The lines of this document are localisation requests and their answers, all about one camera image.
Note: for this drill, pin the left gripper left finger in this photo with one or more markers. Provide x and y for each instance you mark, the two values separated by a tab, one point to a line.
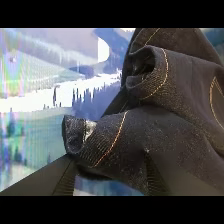
43	181

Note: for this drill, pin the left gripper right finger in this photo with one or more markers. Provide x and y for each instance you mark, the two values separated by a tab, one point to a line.
181	186

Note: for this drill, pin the dark blue jeans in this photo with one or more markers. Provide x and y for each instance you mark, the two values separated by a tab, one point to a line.
173	100

